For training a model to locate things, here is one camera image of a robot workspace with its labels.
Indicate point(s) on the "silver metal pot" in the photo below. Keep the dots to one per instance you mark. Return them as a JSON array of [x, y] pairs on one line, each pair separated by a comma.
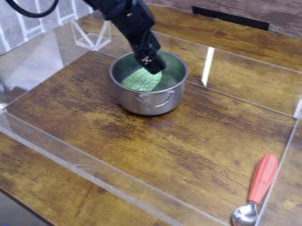
[[143, 93]]

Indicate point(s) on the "clear acrylic tray barrier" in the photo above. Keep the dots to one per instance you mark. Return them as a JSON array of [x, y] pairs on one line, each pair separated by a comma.
[[91, 165]]

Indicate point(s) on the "red handled metal spoon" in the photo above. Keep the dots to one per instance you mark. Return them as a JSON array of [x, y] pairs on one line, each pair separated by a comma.
[[246, 214]]

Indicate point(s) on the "black wall slot strip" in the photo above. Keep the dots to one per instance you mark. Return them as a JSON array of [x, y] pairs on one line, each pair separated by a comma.
[[229, 18]]

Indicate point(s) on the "green bumpy gourd toy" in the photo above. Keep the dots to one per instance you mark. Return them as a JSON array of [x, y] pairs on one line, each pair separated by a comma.
[[140, 80]]

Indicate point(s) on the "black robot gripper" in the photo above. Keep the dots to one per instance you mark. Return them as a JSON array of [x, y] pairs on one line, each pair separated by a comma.
[[133, 21]]

